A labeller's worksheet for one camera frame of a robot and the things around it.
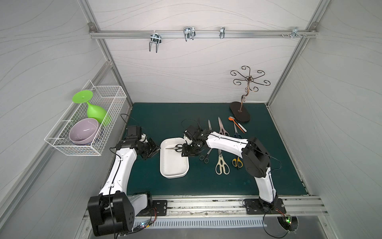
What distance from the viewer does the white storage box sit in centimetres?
82

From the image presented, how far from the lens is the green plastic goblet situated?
60 centimetres

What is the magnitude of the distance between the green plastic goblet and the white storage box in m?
0.36
